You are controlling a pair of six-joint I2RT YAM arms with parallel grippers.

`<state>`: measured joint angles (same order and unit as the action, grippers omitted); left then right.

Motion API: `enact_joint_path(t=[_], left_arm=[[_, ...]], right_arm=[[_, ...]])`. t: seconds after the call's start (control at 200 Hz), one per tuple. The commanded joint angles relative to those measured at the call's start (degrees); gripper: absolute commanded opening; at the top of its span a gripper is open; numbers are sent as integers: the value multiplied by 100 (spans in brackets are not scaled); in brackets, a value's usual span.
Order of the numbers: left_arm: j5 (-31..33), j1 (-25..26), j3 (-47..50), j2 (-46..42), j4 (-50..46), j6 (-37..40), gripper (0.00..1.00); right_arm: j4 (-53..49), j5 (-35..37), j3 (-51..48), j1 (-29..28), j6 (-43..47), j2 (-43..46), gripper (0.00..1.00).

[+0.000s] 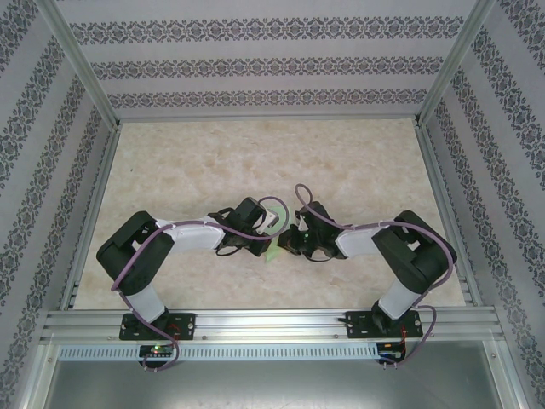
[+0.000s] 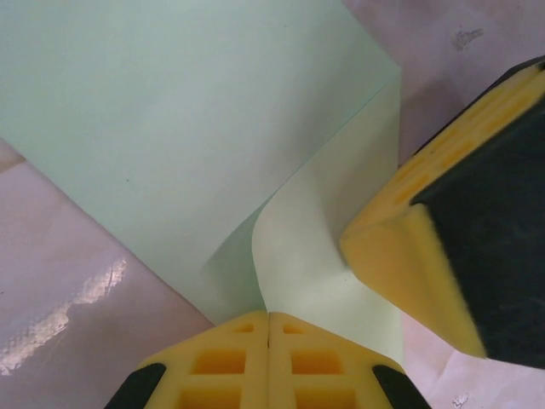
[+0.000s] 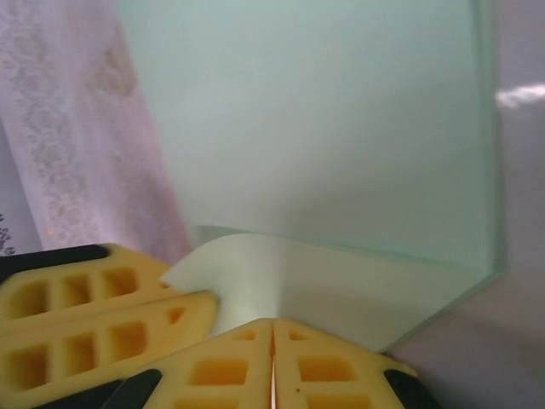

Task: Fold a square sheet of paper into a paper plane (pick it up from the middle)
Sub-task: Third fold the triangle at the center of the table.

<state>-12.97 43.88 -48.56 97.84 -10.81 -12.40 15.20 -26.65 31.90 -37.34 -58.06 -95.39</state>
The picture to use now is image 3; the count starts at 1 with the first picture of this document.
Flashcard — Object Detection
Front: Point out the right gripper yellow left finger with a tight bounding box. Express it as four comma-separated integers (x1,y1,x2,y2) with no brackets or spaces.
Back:
104,320,273,409

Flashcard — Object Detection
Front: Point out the green paper sheet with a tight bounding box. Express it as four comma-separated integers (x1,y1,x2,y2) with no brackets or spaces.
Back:
114,0,510,355

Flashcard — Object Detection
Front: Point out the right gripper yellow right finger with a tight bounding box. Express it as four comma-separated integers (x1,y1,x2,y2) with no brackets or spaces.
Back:
273,319,432,409

